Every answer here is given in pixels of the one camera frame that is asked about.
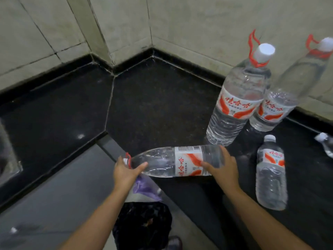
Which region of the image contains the person's left hand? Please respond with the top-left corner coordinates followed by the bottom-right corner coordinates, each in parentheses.
top-left (113, 156), bottom-right (149, 191)

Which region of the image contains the person's right hand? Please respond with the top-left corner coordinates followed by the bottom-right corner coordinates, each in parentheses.
top-left (201, 145), bottom-right (240, 193)

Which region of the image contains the large clear plastic bottle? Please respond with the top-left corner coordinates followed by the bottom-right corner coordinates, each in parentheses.
top-left (123, 145), bottom-right (226, 178)

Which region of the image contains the person's right forearm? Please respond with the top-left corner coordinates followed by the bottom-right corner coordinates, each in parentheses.
top-left (226, 186), bottom-right (314, 250)

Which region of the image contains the person's left forearm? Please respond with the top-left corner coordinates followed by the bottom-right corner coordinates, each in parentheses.
top-left (58, 187), bottom-right (136, 250)

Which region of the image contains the purple plastic bag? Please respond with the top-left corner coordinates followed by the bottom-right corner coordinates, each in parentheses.
top-left (132, 174), bottom-right (163, 202)

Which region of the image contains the black garbage bag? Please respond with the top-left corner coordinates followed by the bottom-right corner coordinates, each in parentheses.
top-left (112, 201), bottom-right (173, 250)

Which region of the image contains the small clear water bottle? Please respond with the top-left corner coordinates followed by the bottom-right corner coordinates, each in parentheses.
top-left (255, 134), bottom-right (288, 211)
top-left (314, 132), bottom-right (333, 159)

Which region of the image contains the person's dark shoe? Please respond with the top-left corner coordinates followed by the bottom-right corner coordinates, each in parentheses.
top-left (165, 235), bottom-right (183, 250)

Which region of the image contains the large water bottle, red handle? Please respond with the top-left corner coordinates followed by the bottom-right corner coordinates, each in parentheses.
top-left (249, 34), bottom-right (333, 132)
top-left (206, 29), bottom-right (276, 147)

